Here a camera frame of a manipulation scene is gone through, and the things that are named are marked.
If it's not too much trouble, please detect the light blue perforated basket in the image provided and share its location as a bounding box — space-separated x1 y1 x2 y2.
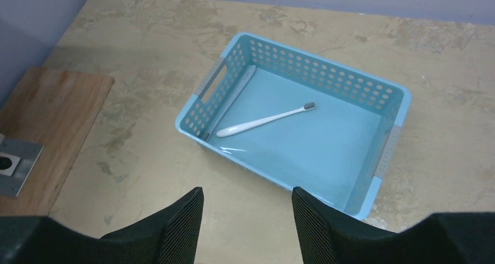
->
175 32 412 220

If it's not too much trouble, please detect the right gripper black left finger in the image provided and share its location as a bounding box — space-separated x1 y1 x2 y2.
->
1 187 204 263

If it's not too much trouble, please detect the grey metal bracket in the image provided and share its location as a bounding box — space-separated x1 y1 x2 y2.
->
1 134 44 197

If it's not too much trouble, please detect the brown wooden board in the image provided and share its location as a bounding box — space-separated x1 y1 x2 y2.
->
1 67 114 216

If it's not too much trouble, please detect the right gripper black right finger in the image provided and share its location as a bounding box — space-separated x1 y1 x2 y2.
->
291 186 494 263

